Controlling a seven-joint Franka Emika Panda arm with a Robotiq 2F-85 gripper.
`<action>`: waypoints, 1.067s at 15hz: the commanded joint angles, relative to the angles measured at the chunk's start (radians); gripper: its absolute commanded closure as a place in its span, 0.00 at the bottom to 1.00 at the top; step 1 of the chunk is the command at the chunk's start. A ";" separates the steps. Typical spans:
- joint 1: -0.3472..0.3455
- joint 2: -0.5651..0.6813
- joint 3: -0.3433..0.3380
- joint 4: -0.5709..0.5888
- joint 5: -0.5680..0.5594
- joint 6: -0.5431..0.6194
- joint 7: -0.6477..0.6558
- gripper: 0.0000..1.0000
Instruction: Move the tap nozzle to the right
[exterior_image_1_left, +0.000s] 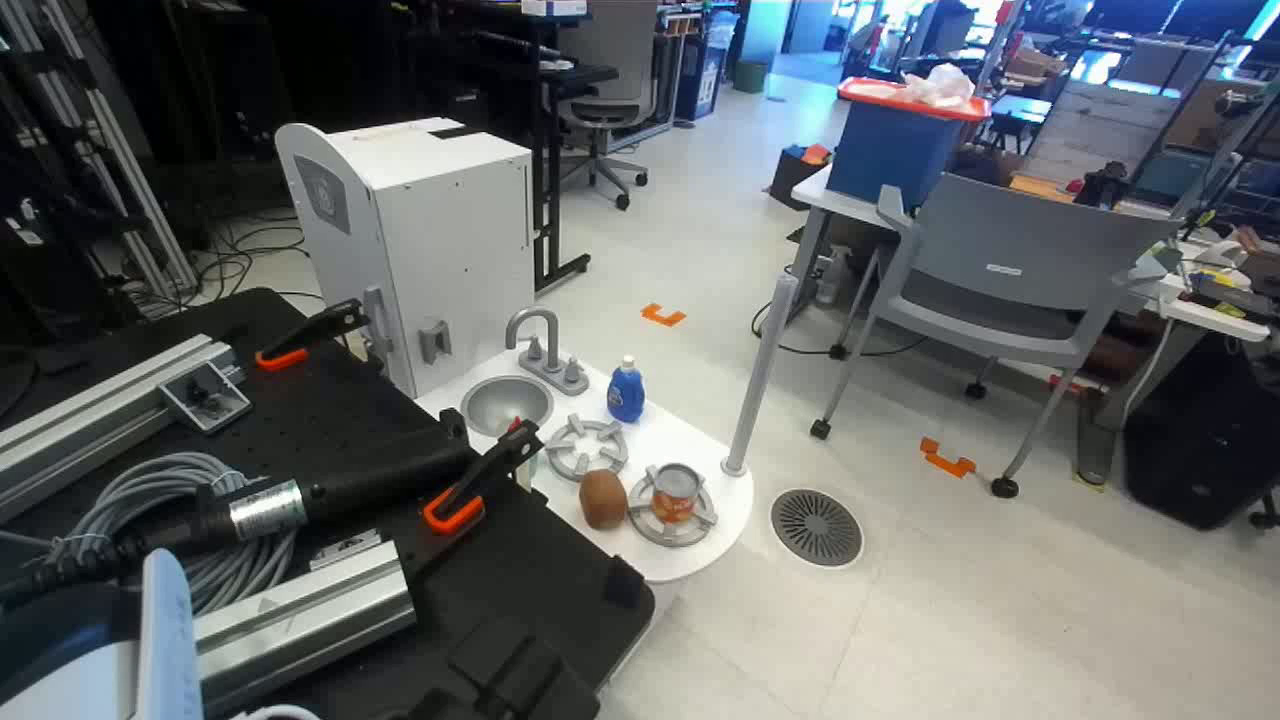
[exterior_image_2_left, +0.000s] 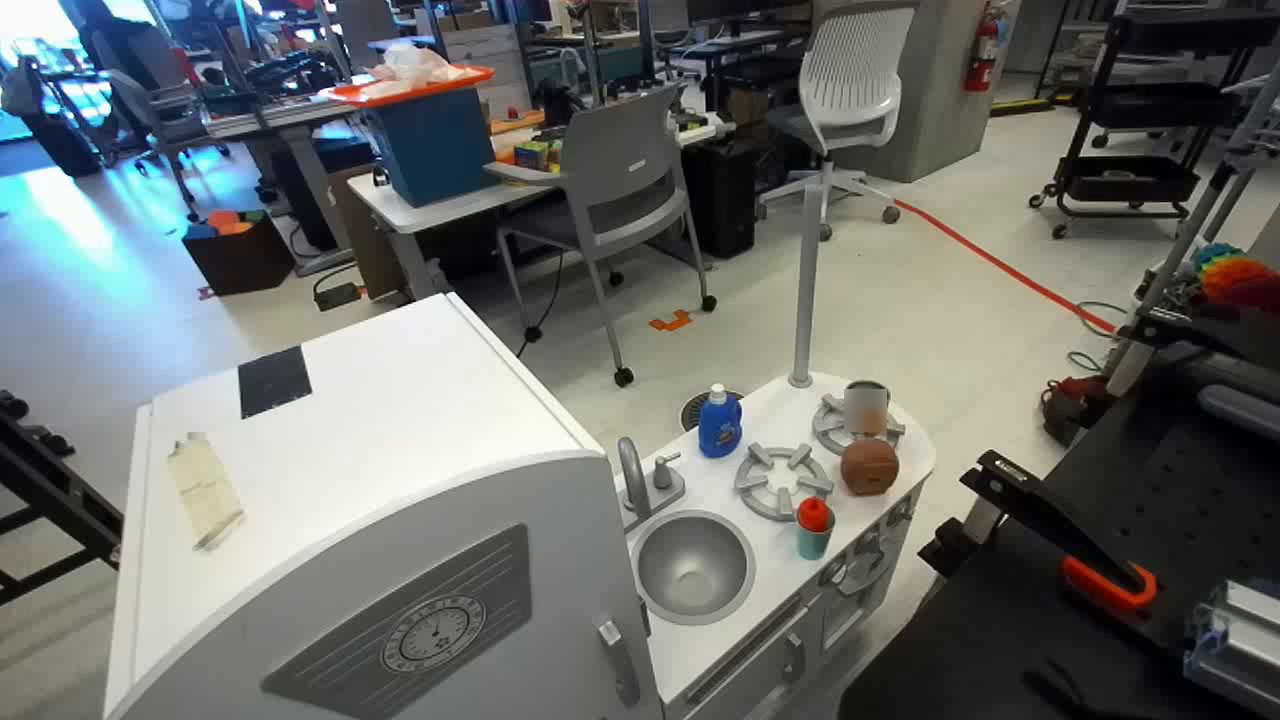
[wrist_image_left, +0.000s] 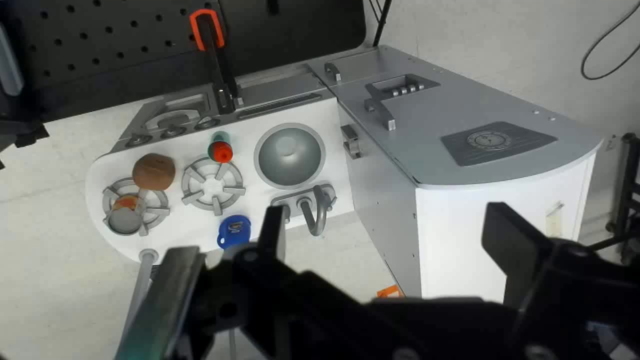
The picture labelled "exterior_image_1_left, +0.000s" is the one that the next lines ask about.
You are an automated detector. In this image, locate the grey toy tap faucet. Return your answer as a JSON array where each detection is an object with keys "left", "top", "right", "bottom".
[{"left": 504, "top": 307, "right": 588, "bottom": 397}]

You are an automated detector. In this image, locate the blue soap bottle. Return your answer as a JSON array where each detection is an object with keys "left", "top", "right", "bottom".
[{"left": 610, "top": 354, "right": 649, "bottom": 423}]

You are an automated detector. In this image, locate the orange floor marker left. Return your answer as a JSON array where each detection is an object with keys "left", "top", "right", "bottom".
[{"left": 640, "top": 304, "right": 687, "bottom": 328}]

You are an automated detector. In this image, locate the orange floor marker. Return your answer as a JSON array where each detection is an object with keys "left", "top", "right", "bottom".
[
  {"left": 640, "top": 304, "right": 687, "bottom": 328},
  {"left": 916, "top": 436, "right": 977, "bottom": 481}
]

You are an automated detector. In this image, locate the grey toy stove burner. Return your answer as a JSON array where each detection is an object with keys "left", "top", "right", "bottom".
[{"left": 544, "top": 415, "right": 630, "bottom": 481}]

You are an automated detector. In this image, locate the white toy kitchen counter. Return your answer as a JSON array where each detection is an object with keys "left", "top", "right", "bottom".
[{"left": 422, "top": 352, "right": 757, "bottom": 582}]

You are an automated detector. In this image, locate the orange tin can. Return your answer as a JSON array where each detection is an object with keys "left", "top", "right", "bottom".
[{"left": 651, "top": 464, "right": 700, "bottom": 524}]

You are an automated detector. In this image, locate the brown kiwi fruit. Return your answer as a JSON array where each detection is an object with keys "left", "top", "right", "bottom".
[{"left": 580, "top": 470, "right": 630, "bottom": 526}]

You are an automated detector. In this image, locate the grey toy sink basin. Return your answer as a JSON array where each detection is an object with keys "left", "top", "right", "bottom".
[{"left": 459, "top": 377, "right": 553, "bottom": 436}]

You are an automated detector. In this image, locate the grey stove burner under can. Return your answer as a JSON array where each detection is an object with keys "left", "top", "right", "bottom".
[{"left": 630, "top": 469, "right": 721, "bottom": 546}]

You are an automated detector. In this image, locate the black orange clamp front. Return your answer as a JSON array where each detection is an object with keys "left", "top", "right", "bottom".
[{"left": 422, "top": 421, "right": 541, "bottom": 536}]

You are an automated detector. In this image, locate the black orange clamp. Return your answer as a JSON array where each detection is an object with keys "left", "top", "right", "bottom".
[
  {"left": 254, "top": 299, "right": 370, "bottom": 377},
  {"left": 422, "top": 421, "right": 541, "bottom": 536}
]

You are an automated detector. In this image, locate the round floor drain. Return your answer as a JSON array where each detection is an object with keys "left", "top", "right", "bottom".
[{"left": 773, "top": 486, "right": 866, "bottom": 567}]

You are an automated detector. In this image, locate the white toy kitchen cabinet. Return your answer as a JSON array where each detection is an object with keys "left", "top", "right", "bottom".
[{"left": 276, "top": 116, "right": 538, "bottom": 397}]

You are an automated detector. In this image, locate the orange floor marker right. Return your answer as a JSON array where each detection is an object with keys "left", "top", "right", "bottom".
[{"left": 916, "top": 436, "right": 977, "bottom": 481}]

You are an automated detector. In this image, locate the black orange clamp back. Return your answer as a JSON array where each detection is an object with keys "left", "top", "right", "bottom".
[{"left": 254, "top": 299, "right": 370, "bottom": 377}]

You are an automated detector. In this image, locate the grey office swivel chair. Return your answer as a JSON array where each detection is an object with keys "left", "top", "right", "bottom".
[{"left": 556, "top": 0, "right": 658, "bottom": 212}]

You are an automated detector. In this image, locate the blue storage bin red lid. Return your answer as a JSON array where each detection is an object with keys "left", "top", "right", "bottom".
[{"left": 828, "top": 76, "right": 988, "bottom": 206}]

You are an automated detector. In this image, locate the black case platform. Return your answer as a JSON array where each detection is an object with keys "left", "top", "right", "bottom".
[{"left": 4, "top": 292, "right": 658, "bottom": 720}]

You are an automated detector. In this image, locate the grey plastic chair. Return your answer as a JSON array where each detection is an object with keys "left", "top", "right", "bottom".
[{"left": 811, "top": 170, "right": 1176, "bottom": 500}]

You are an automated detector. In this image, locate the black bag on floor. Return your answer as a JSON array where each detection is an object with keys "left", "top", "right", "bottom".
[{"left": 1124, "top": 335, "right": 1280, "bottom": 530}]

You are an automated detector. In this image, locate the white table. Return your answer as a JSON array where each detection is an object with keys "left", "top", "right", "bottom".
[{"left": 792, "top": 170, "right": 1275, "bottom": 345}]

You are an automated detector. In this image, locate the light blue white object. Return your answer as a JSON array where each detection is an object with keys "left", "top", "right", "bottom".
[{"left": 0, "top": 546, "right": 203, "bottom": 720}]

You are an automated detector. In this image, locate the grey kitchen support post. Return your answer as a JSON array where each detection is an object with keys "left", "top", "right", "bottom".
[{"left": 721, "top": 273, "right": 799, "bottom": 476}]

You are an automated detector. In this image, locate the aluminium extrusion rail lower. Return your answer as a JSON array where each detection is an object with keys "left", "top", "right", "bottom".
[{"left": 192, "top": 539, "right": 415, "bottom": 712}]

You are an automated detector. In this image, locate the aluminium extrusion rail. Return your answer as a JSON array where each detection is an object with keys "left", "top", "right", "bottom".
[
  {"left": 192, "top": 539, "right": 415, "bottom": 712},
  {"left": 0, "top": 332, "right": 254, "bottom": 518}
]

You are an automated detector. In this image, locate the black cable connector rod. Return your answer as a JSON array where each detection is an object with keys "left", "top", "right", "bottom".
[{"left": 0, "top": 447, "right": 473, "bottom": 608}]

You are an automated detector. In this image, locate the aluminium extrusion rail upper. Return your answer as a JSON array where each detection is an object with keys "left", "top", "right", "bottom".
[{"left": 0, "top": 332, "right": 254, "bottom": 518}]

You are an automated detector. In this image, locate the grey coiled cable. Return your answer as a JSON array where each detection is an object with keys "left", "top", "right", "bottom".
[{"left": 42, "top": 447, "right": 320, "bottom": 619}]

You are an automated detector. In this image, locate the aluminium frame rack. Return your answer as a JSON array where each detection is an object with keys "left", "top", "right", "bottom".
[{"left": 0, "top": 0, "right": 195, "bottom": 299}]

